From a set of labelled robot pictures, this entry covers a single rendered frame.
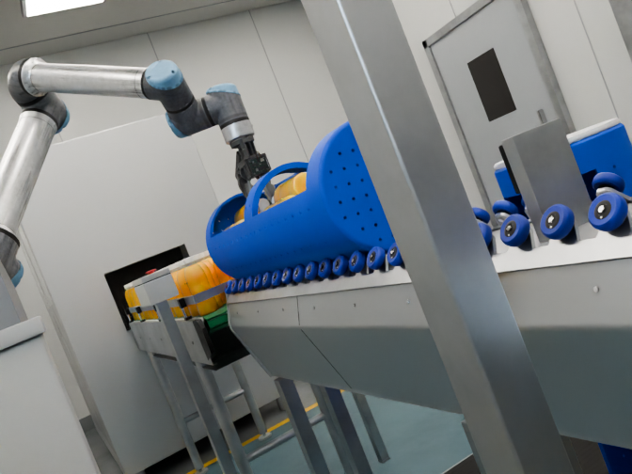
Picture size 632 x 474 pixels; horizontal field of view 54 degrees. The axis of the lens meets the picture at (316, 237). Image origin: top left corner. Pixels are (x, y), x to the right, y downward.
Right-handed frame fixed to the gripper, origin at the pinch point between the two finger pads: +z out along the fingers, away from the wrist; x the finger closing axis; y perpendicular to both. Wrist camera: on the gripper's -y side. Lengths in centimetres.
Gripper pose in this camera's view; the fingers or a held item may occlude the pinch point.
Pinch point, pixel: (263, 205)
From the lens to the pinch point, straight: 184.5
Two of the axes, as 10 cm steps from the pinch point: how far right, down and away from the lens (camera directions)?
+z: 3.6, 9.3, 0.3
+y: 4.1, -1.3, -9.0
